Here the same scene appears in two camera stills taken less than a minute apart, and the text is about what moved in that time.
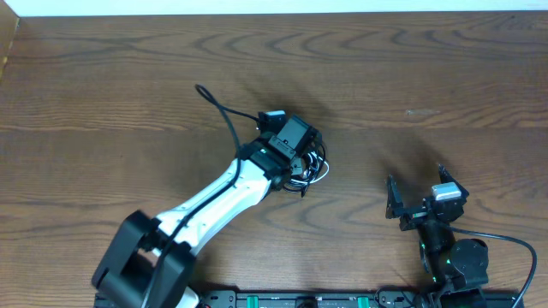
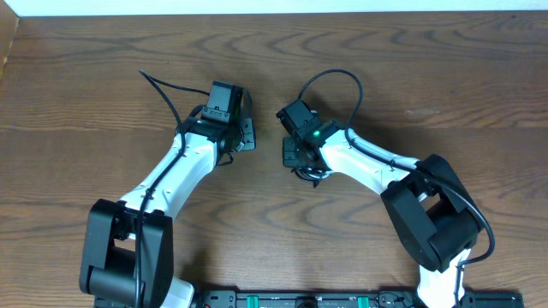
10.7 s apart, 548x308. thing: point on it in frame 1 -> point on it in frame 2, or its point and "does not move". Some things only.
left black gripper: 300,166 -> 250,125
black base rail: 481,298 does not move
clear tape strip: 409,112 does not move
